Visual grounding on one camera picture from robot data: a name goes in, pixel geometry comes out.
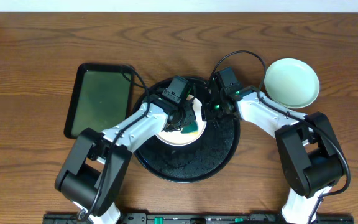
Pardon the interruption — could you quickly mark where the round black serving tray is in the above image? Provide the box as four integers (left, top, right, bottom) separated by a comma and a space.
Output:
134, 77, 241, 183

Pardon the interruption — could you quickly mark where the right black cable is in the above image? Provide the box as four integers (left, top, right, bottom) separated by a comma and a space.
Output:
208, 50, 352, 224

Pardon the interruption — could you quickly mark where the white plate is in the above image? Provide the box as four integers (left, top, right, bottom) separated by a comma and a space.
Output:
156, 98, 207, 146

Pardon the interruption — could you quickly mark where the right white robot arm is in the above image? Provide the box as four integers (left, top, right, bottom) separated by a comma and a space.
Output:
202, 83, 350, 223

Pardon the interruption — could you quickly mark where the light green plate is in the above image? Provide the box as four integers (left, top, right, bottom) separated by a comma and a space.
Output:
264, 58, 320, 109

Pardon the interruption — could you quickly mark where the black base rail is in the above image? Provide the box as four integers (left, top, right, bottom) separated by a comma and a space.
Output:
42, 213, 355, 224

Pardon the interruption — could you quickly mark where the black rectangular water tray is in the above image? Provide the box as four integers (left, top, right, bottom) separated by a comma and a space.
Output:
63, 63, 135, 139

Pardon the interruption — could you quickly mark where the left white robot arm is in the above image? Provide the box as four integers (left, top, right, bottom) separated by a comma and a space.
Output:
55, 94, 196, 223

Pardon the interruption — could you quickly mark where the left black cable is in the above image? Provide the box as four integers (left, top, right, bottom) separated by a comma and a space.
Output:
75, 64, 152, 223

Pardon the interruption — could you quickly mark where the green yellow sponge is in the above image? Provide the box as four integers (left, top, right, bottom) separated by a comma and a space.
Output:
181, 121, 198, 134

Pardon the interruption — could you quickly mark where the black cable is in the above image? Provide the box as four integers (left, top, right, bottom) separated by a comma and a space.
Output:
75, 64, 152, 223
208, 50, 352, 224

